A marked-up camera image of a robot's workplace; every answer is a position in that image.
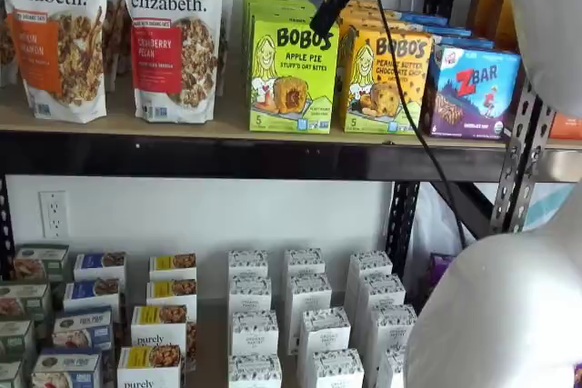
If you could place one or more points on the white wall outlet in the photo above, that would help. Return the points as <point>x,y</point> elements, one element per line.
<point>53,214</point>

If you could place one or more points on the black metal shelf rack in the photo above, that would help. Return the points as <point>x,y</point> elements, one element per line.
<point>227,156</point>

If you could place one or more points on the purple snack box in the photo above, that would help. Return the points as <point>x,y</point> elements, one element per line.
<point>578,376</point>
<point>441,270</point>

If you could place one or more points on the blue ZBar snack box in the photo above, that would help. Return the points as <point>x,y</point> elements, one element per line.
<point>473,97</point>
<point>427,20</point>
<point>450,31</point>

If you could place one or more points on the white patterned carton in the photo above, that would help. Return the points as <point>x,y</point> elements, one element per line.
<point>247,263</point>
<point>250,295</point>
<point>381,290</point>
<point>392,367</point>
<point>304,261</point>
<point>309,292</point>
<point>324,331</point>
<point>254,372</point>
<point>391,326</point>
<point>337,370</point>
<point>254,333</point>
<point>370,263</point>

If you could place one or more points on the yellow label oatmeal box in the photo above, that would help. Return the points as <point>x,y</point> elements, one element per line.
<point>170,292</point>
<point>173,266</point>
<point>159,322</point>
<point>150,367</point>

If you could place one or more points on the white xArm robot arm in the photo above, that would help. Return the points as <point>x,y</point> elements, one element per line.
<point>500,315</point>

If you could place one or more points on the yellow Bobo's peanut butter box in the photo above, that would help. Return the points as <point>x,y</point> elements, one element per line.
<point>364,16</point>
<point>373,106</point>
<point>364,5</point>

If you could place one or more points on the orange cardboard box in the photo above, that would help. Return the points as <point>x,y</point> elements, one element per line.
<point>566,126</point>
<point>493,11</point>

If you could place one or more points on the brown shelf board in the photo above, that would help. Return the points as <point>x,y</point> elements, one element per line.
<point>211,338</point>

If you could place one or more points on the white granola bag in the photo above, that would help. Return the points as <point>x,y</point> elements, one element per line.
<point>116,33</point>
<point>7,42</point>

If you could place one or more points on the green label oatmeal box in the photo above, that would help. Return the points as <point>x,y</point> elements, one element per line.
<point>25,299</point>
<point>16,338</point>
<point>41,261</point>
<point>10,374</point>

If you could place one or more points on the orange label granola bag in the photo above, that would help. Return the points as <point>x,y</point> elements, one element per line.
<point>59,65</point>

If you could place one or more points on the blue label oatmeal box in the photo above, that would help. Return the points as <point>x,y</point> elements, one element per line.
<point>100,265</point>
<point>82,326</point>
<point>66,367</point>
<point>91,292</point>

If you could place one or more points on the red label granola bag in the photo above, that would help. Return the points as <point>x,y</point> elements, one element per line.
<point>173,65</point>

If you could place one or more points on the wooden shelf board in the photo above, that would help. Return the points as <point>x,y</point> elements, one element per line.
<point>566,142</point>
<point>232,121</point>

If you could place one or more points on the green Bobo's apple pie box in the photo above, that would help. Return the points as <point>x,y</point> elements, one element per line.
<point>277,2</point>
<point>291,88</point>

